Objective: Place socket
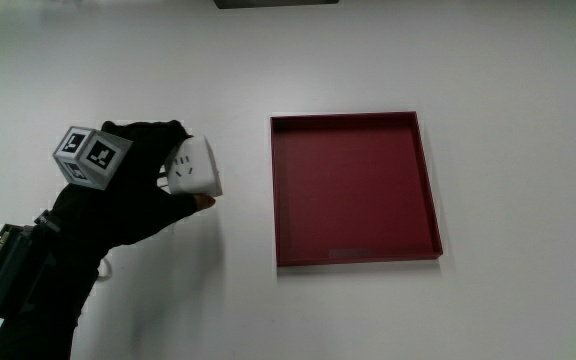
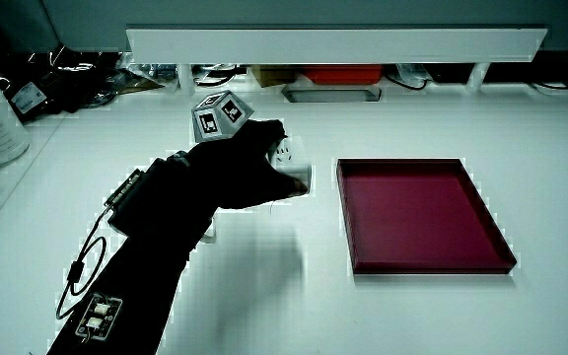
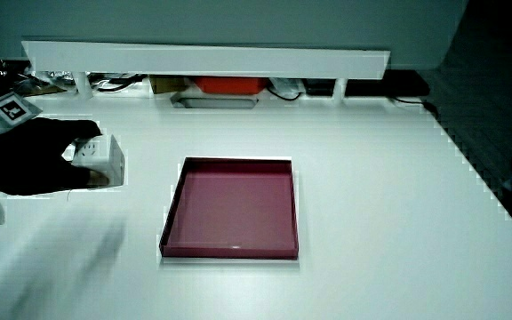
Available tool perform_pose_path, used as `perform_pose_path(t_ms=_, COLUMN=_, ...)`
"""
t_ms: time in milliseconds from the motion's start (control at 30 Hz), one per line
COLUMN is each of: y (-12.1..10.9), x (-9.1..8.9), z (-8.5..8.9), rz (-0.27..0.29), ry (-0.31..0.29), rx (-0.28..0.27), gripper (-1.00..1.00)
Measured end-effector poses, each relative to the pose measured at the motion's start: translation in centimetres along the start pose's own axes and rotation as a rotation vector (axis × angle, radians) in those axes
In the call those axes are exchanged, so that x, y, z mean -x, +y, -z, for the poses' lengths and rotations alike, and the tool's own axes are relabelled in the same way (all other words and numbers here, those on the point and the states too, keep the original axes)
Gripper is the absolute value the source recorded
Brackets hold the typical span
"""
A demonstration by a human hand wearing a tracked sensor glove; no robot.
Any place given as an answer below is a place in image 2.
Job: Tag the person's left hand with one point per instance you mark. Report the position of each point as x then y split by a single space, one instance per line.
230 167

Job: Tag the white socket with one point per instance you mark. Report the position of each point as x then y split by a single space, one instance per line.
291 163

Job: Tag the person's left forearm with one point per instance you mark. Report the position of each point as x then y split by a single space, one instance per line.
136 276

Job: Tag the brown cardboard box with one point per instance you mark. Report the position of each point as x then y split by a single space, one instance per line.
271 75

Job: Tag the clear plastic bag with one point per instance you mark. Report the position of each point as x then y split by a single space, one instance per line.
141 81

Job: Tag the grey flat tray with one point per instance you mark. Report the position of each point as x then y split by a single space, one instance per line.
331 94

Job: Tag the orange box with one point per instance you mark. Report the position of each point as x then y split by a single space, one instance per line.
343 74

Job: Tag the white desk shelf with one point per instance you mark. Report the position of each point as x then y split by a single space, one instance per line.
333 45

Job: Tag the black bag with white label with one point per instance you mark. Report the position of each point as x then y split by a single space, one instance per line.
62 93

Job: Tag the dark red tray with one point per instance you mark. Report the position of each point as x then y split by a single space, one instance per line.
412 217

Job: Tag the small circuit board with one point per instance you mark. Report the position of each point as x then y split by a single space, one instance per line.
98 315

